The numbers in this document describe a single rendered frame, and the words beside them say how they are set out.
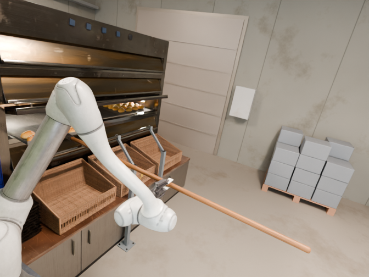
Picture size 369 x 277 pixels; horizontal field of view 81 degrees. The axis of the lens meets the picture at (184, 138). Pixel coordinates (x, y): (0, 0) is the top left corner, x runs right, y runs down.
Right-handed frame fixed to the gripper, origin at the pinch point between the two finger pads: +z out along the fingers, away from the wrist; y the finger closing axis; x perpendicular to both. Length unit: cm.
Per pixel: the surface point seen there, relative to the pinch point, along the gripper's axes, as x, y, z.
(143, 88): -115, -33, 113
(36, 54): -116, -59, -9
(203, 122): -119, 48, 340
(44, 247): -65, 62, -39
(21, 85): -118, -36, -19
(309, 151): 90, 27, 273
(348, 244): 167, 118, 218
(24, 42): -119, -66, -15
